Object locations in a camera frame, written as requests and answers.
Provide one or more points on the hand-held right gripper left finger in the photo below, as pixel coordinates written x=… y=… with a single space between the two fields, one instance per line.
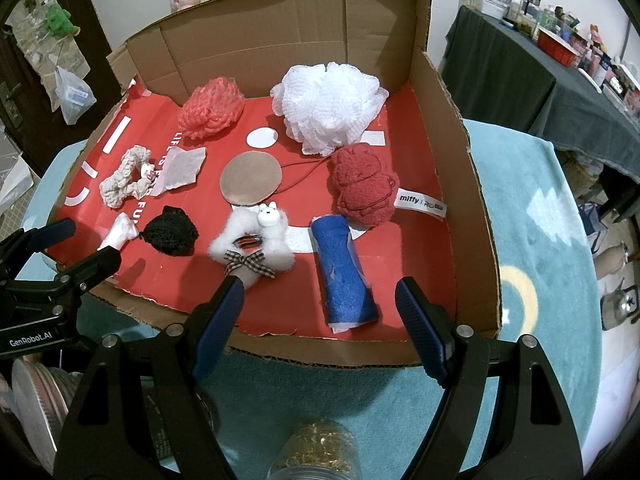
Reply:
x=220 y=325

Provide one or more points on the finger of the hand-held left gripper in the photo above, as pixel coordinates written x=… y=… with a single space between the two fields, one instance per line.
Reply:
x=35 y=242
x=90 y=270

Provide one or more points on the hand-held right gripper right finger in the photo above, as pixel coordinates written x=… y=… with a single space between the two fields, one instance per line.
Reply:
x=425 y=330

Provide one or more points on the white cloth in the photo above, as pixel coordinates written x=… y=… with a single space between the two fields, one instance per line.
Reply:
x=117 y=232

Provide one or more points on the white fluffy hair clip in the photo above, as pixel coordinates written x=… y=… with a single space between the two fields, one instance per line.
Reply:
x=235 y=240

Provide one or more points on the cream knitted scrunchie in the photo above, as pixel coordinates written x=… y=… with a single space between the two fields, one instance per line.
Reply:
x=117 y=180

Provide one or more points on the blue foam roll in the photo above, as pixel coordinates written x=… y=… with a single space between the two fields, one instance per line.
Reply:
x=340 y=270

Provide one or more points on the translucent paper sheet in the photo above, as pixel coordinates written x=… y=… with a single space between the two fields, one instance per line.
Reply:
x=182 y=170

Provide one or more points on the round brown pad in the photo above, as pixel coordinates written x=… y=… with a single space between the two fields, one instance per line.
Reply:
x=250 y=177

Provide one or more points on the coral mesh bath pouf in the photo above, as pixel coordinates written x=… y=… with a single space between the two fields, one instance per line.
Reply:
x=210 y=107

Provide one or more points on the white mesh bath pouf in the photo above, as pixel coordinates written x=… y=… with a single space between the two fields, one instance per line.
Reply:
x=325 y=100

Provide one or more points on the cardboard box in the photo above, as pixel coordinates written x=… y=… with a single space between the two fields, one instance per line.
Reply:
x=300 y=20

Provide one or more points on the clear plastic bag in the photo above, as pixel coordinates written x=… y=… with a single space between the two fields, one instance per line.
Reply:
x=75 y=95

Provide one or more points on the small glass jar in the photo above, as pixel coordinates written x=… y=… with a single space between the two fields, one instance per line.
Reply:
x=315 y=450

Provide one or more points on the hanging door organizer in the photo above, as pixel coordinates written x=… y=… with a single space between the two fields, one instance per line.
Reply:
x=30 y=50

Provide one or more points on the green plush toy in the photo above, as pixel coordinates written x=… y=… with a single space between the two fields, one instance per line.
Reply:
x=61 y=20

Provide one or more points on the brown door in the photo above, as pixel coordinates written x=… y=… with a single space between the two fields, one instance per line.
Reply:
x=97 y=10

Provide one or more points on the dark cloth table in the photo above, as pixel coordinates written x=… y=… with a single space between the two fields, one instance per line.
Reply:
x=500 y=85

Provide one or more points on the red storage box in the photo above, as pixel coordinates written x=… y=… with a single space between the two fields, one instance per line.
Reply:
x=560 y=47

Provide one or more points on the row of cosmetics bottles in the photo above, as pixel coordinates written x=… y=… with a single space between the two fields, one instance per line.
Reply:
x=550 y=15

